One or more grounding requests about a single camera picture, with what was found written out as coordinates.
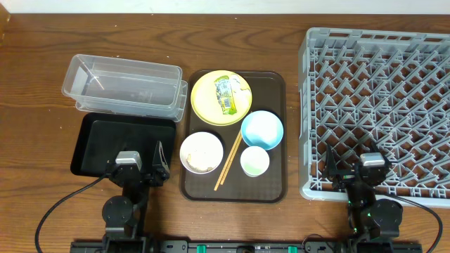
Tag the white tissue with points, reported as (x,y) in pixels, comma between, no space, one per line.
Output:
(239,87)

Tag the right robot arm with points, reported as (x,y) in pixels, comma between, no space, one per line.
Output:
(375,222)

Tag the dark brown serving tray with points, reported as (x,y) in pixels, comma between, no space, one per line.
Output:
(268,90)

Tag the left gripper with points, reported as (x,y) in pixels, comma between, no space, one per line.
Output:
(139,176)

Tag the wooden chopstick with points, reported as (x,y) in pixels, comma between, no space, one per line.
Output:
(231,156)
(222,173)

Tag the yellow round plate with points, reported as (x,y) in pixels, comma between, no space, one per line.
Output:
(205,104)

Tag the small white green cup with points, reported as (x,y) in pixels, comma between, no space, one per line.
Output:
(254,161)

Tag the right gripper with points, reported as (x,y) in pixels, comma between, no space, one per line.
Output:
(331,170)

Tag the black plastic tray bin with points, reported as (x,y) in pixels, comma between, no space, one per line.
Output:
(102,136)

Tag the grey plastic dishwasher rack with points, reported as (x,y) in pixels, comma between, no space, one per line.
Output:
(363,87)

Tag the clear plastic bin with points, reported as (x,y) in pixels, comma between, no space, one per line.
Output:
(126,87)

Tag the green snack wrapper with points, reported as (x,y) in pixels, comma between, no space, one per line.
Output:
(225,95)

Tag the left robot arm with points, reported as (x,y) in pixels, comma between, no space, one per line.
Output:
(124,214)

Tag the light blue bowl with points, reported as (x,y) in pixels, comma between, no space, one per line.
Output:
(262,128)

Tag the white bowl with rice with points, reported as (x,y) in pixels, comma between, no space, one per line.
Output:
(201,152)

